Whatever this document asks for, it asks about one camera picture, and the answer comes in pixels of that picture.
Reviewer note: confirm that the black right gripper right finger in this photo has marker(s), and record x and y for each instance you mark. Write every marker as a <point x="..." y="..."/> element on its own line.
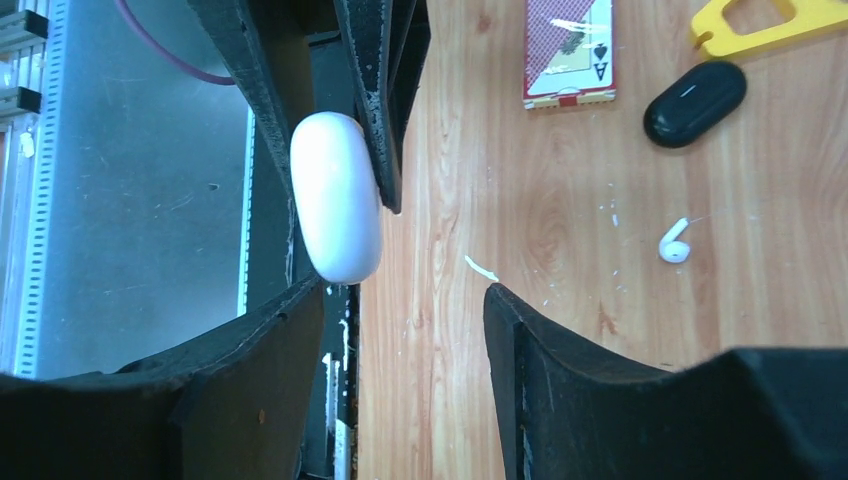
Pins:
<point x="568" y="408"/>

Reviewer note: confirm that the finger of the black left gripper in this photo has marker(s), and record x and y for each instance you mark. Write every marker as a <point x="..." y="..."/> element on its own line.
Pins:
<point x="266" y="52"/>
<point x="386" y="43"/>

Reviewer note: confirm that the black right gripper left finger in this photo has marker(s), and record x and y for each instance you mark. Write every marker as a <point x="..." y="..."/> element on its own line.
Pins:
<point x="231" y="403"/>

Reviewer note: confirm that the white earbud charging case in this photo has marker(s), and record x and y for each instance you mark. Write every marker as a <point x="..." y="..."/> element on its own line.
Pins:
<point x="336" y="197"/>

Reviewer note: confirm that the white earbud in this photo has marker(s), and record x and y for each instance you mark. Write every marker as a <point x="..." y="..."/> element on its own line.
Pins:
<point x="670" y="248"/>

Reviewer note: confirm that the black oval earbud case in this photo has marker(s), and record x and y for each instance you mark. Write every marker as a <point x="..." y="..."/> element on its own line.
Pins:
<point x="695" y="103"/>

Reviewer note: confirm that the white plastic scrap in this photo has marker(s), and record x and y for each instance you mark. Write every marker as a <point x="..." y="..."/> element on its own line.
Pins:
<point x="488" y="274"/>

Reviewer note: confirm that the playing card deck box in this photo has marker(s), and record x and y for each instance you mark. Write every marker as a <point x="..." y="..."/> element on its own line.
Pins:
<point x="569" y="53"/>

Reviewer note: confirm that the slotted cable duct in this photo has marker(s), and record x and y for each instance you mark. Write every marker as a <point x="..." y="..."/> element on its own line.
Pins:
<point x="33" y="49"/>

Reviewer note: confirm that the yellow triangular plastic frame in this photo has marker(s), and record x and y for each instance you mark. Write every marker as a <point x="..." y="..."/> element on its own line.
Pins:
<point x="716" y="38"/>

